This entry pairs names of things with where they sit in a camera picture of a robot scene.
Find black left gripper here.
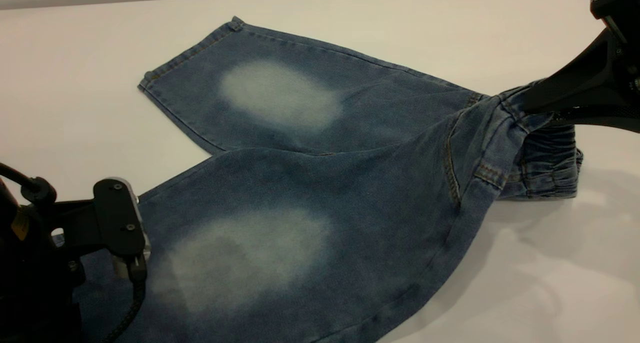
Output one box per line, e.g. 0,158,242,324
0,182,87,343

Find blue denim jeans with faded knees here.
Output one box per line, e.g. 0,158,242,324
55,15,585,343

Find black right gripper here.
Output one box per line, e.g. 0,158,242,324
521,0,640,134

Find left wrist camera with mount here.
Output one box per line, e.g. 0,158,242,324
50,177,152,281

